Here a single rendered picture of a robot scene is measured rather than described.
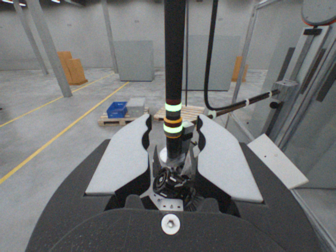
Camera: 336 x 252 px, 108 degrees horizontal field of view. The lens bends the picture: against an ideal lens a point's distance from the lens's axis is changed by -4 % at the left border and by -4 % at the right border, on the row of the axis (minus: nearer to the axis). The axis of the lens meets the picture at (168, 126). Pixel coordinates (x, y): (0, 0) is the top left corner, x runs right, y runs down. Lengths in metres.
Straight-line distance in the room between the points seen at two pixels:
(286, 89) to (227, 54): 5.30
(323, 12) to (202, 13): 11.90
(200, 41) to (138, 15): 7.94
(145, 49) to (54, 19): 10.10
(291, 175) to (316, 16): 0.63
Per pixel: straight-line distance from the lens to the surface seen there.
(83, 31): 14.67
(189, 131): 0.34
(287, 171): 0.65
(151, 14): 12.69
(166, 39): 0.25
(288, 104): 0.90
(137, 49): 7.52
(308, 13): 0.88
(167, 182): 0.57
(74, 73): 8.53
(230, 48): 6.02
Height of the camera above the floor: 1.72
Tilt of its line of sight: 32 degrees down
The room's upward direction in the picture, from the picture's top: straight up
